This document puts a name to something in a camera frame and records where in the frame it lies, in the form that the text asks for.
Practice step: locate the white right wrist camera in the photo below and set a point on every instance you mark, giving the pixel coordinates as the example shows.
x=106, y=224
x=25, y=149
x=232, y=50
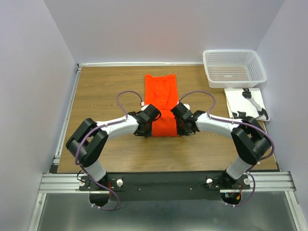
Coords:
x=187, y=106

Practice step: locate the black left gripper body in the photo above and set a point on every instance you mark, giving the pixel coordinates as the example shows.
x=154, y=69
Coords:
x=147, y=132

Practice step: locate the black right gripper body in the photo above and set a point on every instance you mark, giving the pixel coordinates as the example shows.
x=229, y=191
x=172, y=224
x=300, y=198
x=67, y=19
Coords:
x=181, y=130

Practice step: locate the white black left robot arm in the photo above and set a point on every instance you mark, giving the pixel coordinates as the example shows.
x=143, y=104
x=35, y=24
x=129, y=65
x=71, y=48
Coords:
x=87, y=142

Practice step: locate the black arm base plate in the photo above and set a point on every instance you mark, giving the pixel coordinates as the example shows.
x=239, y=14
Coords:
x=165, y=186

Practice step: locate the aluminium front frame rail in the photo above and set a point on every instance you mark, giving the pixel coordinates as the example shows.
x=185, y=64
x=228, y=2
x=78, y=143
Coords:
x=265, y=182

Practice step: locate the white plastic mesh basket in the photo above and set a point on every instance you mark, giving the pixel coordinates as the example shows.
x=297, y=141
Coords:
x=233, y=68

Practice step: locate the orange t shirt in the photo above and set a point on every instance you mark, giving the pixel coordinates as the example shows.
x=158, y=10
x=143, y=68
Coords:
x=162, y=92

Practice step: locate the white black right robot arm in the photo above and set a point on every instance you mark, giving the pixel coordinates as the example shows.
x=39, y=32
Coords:
x=249, y=138

